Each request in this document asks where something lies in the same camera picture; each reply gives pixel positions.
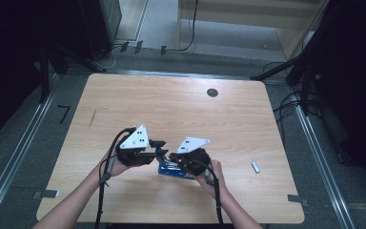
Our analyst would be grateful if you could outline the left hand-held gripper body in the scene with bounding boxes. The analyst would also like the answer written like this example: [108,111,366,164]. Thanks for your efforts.
[116,124,157,168]

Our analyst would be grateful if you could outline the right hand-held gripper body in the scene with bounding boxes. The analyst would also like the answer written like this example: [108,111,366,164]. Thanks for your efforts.
[171,136,213,177]

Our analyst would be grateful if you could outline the blue stapler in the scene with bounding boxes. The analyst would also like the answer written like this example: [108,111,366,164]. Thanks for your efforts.
[154,146,196,181]

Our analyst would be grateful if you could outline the person's right hand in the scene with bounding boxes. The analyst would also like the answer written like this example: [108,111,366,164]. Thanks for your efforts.
[195,158,229,198]

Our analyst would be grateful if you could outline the person's left hand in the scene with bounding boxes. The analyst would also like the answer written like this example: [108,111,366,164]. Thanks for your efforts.
[102,147,132,178]

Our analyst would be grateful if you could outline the black tape corner mark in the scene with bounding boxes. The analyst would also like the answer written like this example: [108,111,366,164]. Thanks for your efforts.
[56,104,71,125]

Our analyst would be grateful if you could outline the grey tape piece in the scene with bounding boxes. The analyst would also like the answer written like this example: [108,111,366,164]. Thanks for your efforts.
[32,189,60,200]
[287,194,309,207]

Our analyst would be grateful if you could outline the black metal stand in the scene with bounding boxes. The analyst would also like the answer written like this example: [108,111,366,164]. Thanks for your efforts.
[38,40,108,105]
[250,47,319,116]

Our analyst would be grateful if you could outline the dark cabinet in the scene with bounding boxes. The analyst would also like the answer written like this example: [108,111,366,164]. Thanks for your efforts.
[78,0,124,61]

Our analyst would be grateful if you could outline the light wooden furniture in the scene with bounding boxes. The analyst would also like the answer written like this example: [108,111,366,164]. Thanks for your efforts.
[176,0,332,61]

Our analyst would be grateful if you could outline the dark curtain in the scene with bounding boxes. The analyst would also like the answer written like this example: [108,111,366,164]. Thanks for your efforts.
[304,0,366,195]
[0,0,87,151]

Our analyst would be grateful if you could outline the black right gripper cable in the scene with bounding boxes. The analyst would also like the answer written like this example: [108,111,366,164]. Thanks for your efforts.
[187,157,225,229]

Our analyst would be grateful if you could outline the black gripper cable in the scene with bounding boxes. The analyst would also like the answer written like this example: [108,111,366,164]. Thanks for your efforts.
[187,157,225,229]
[93,126,137,229]

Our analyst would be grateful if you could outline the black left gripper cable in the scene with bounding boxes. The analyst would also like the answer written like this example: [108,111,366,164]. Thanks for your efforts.
[93,126,137,229]

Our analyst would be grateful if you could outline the white floor cable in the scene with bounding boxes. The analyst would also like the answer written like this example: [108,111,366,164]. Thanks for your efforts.
[103,43,123,71]

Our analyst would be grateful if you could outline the black floor cables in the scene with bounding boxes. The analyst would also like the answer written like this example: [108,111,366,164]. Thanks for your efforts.
[272,90,319,128]

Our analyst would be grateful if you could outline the metal floor rail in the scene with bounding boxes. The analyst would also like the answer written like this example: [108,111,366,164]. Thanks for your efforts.
[290,92,357,229]
[0,73,61,225]

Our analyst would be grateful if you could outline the black hanging cable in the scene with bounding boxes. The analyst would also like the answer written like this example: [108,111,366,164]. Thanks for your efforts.
[165,0,200,53]

